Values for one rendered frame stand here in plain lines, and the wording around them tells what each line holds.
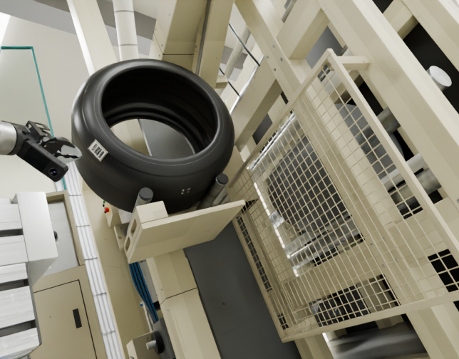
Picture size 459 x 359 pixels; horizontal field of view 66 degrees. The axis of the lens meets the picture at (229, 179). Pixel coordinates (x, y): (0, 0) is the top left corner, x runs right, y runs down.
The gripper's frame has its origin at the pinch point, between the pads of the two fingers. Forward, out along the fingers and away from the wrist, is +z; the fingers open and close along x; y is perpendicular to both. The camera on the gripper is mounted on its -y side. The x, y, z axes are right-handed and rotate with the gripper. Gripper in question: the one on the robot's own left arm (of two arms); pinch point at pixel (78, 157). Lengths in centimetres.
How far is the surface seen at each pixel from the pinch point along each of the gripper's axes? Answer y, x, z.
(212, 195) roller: -21, -7, 45
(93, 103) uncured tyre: 20.8, -8.4, 15.1
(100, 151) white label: 5.1, -0.2, 12.6
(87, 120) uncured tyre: 16.1, -3.9, 12.1
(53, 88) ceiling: 285, 93, 230
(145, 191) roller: -12.6, 0.8, 19.1
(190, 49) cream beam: 43, -43, 69
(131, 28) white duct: 115, -29, 105
